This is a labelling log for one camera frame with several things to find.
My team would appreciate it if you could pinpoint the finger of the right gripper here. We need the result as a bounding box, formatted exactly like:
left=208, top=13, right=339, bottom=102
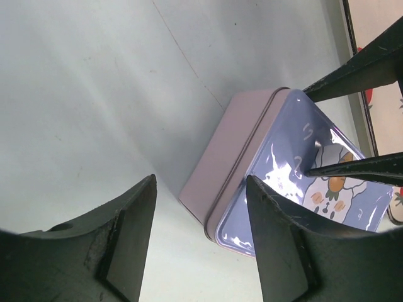
left=304, top=152, right=403, bottom=186
left=304, top=18, right=402, bottom=103

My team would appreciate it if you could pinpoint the strawberry pattern tray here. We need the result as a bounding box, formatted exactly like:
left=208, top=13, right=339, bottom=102
left=341, top=0, right=403, bottom=226

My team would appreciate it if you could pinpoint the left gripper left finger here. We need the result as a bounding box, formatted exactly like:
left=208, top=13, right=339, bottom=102
left=1, top=175, right=157, bottom=301

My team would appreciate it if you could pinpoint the silver tin lid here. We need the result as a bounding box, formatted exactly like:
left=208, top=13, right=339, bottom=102
left=212, top=89, right=394, bottom=256

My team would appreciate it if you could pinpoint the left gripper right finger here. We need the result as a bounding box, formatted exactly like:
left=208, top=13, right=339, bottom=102
left=246, top=176, right=402, bottom=301

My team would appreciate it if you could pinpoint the silver tin box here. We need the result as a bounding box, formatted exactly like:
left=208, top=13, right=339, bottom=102
left=179, top=87, right=290, bottom=237

